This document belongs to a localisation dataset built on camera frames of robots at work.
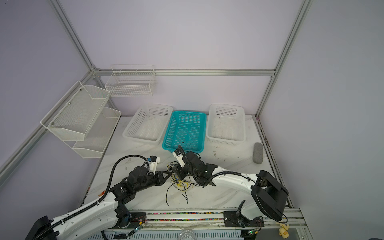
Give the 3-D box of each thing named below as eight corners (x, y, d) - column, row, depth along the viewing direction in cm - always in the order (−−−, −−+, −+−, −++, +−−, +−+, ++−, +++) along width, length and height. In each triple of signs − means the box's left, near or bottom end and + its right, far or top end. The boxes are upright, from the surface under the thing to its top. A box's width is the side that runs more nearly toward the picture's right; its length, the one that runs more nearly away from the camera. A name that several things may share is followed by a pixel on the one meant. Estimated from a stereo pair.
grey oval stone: (252, 163, 97) (254, 160, 94) (253, 144, 106) (255, 141, 103) (261, 165, 96) (263, 162, 93) (261, 146, 105) (263, 143, 102)
